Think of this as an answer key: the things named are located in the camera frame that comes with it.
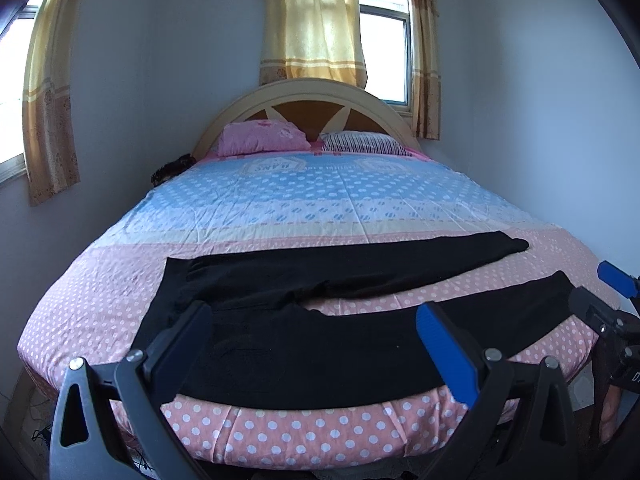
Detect person's right hand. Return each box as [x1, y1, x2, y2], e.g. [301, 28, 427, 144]
[599, 386, 622, 443]

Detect striped pillow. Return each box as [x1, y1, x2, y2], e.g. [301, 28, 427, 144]
[320, 131, 409, 156]

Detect yellow centre curtain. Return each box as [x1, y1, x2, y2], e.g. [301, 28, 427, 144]
[259, 0, 368, 89]

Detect centre window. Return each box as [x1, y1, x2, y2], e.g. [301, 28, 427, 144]
[359, 0, 411, 108]

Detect yellow left curtain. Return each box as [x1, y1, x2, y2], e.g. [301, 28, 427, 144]
[23, 0, 82, 207]

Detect left window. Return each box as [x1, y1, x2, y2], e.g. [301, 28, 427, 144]
[0, 0, 43, 183]

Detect yellow curtain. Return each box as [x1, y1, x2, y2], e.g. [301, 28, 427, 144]
[23, 0, 82, 207]
[408, 0, 442, 141]
[259, 0, 368, 89]

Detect polka dot bed sheet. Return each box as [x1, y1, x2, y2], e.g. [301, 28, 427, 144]
[17, 152, 606, 469]

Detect black pants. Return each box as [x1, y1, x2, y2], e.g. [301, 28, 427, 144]
[128, 230, 577, 411]

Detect dark object beside bed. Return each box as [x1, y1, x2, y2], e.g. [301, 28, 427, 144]
[151, 154, 196, 188]

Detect pink pillow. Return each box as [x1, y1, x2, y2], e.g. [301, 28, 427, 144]
[216, 119, 311, 157]

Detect yellow right curtain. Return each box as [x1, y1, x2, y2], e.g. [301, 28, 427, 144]
[408, 0, 442, 141]

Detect cream wooden headboard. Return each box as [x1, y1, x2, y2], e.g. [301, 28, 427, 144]
[192, 78, 420, 160]

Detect window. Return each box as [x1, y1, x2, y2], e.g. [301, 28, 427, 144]
[359, 0, 411, 108]
[0, 0, 43, 183]

